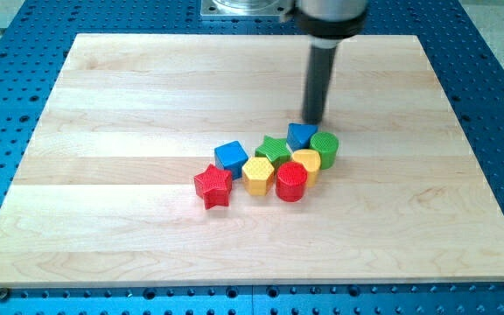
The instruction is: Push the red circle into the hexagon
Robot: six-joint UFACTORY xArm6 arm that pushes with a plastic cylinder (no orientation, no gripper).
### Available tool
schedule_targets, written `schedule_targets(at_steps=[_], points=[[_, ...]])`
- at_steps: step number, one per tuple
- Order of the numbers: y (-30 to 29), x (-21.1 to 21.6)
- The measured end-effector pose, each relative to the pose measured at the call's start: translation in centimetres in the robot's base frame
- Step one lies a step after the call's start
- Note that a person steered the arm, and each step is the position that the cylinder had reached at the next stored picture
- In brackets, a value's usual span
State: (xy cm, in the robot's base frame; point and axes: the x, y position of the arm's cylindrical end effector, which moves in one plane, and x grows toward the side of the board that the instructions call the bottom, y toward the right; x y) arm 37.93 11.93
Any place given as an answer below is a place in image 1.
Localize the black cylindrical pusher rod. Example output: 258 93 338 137
302 37 340 124

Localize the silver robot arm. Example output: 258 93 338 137
294 0 369 124

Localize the yellow hexagon block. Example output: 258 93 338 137
241 157 275 196

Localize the blue triangle block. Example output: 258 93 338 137
286 122 319 151

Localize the green cylinder block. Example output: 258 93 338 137
310 131 340 170

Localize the yellow heart block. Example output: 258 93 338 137
291 149 321 187

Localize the green star block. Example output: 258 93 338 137
255 136 291 171

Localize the red cylinder block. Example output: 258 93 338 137
276 161 308 202

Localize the blue cube block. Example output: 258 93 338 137
213 141 249 179

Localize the red star block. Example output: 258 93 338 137
193 164 233 209

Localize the light wooden board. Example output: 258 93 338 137
0 34 504 289

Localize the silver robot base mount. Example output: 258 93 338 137
200 0 294 18

